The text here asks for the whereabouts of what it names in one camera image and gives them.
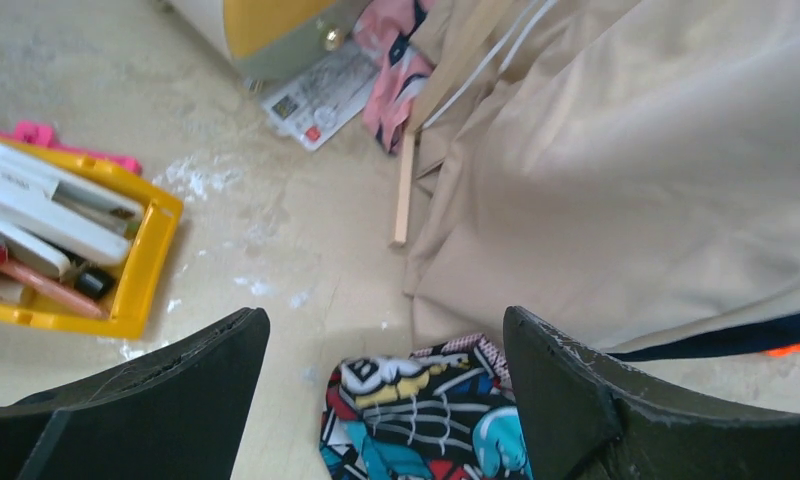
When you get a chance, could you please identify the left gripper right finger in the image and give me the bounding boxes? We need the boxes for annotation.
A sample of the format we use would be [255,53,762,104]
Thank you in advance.
[503,306,800,479]

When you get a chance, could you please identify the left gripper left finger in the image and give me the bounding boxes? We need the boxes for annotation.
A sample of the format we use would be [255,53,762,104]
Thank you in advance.
[0,308,270,479]

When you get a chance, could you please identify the colourful comic print shorts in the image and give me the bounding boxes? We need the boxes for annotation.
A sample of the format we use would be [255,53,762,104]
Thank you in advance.
[319,334,533,480]

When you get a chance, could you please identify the navy hanging shorts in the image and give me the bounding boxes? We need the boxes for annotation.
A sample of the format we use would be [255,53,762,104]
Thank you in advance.
[610,313,800,362]

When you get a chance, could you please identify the beige hanging shorts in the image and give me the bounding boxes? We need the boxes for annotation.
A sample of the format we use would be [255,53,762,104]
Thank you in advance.
[404,1,800,352]

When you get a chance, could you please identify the yellow plastic bin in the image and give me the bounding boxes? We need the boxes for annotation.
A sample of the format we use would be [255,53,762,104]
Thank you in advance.
[0,138,183,339]

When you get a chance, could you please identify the orange garment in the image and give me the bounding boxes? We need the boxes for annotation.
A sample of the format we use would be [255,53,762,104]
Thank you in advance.
[765,343,800,358]

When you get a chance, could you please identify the paper label card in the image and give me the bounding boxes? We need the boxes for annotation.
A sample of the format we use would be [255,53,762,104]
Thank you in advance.
[260,40,379,152]

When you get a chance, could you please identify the white round drawer cabinet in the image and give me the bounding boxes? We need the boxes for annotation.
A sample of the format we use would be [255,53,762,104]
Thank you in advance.
[154,0,370,83]

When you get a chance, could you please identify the wooden clothes rack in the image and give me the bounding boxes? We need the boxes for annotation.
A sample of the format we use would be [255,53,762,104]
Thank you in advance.
[389,0,513,248]

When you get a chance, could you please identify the pink patterned garment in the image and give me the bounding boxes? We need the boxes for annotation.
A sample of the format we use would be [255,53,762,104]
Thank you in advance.
[353,0,434,154]

